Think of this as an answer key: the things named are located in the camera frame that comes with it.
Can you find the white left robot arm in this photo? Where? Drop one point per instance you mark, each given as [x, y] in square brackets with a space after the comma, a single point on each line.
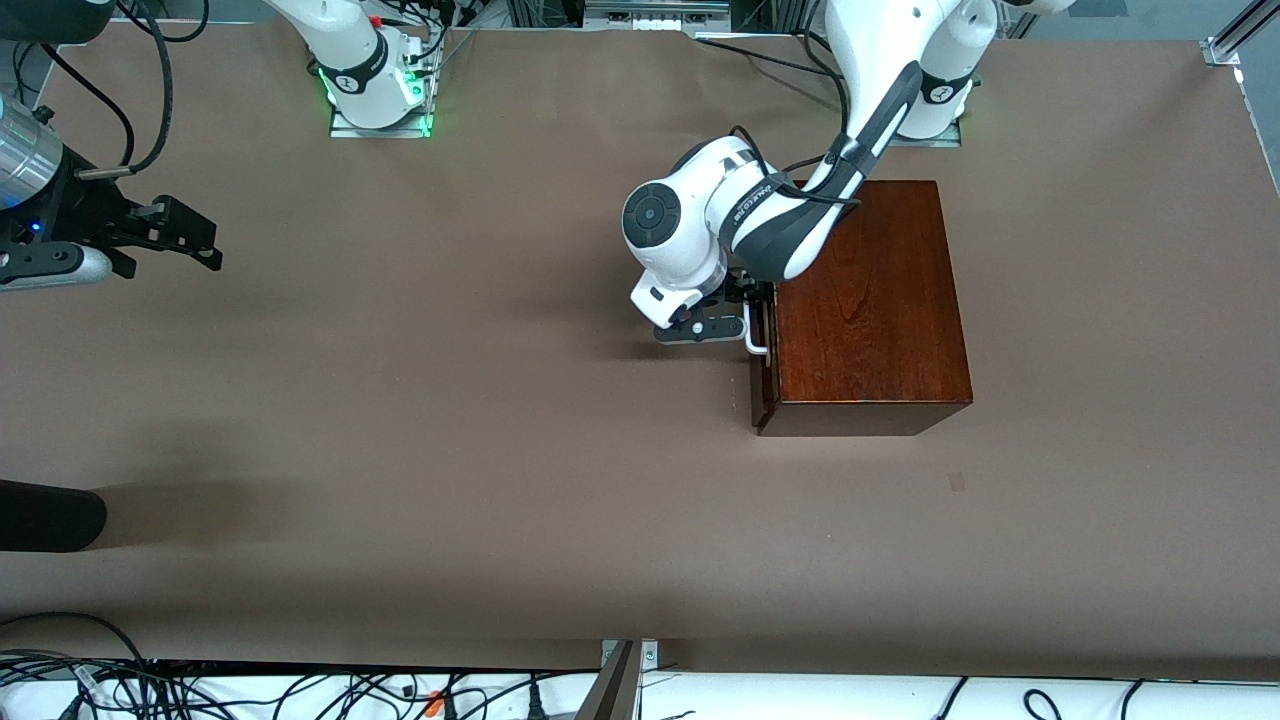
[680, 220]

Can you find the grey metal post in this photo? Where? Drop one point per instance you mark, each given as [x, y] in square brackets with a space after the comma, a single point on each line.
[625, 680]

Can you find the black ribbed cylinder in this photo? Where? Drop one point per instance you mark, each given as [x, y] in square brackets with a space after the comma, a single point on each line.
[50, 516]

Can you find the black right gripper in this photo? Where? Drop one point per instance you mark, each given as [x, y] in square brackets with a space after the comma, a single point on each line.
[88, 212]

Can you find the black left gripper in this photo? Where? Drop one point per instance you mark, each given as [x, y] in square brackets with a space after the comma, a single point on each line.
[742, 291]

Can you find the grey device with ports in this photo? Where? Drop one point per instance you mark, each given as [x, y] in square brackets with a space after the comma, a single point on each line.
[655, 12]

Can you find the aluminium profile rail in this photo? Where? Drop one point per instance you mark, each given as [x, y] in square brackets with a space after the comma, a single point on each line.
[1235, 35]

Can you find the dark brown wooden cabinet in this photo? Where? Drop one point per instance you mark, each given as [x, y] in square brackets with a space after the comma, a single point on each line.
[880, 320]

